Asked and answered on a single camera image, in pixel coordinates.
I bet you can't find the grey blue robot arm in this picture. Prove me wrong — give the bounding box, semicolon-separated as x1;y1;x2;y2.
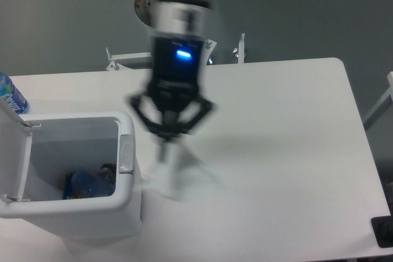
130;0;212;141

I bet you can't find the black table clamp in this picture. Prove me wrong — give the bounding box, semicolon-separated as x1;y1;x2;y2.
371;215;392;249

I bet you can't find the white frame at right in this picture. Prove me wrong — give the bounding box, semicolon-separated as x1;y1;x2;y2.
363;71;392;131

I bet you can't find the clear plastic water bottle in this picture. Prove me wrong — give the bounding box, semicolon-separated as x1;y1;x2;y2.
71;169;116;198

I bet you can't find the white paper wrapper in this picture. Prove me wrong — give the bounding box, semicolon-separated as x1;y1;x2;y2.
142;139;225;201

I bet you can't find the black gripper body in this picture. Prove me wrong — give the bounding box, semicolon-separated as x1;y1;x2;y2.
147;36;204;112

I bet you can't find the blue labelled bottle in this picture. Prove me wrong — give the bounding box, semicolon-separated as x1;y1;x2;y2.
1;72;29;114

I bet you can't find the white plastic trash can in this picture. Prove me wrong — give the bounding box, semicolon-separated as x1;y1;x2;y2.
1;102;142;239

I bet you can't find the blue snack wrapper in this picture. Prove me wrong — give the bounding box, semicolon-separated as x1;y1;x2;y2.
63;173;80;200

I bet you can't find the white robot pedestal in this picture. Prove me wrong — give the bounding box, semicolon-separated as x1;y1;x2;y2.
105;0;248;72

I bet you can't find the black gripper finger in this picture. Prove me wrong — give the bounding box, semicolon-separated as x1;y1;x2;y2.
173;96;214;137
128;93;168;139

